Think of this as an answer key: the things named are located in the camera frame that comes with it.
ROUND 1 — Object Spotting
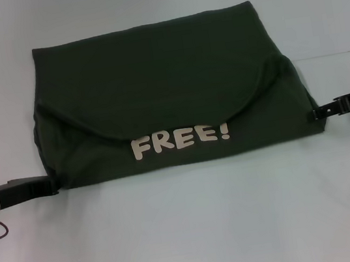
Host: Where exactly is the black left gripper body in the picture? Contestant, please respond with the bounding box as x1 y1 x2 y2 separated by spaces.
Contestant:
0 173 54 211

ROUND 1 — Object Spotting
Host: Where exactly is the dark green t-shirt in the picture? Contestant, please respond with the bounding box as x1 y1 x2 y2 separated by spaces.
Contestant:
17 0 333 195

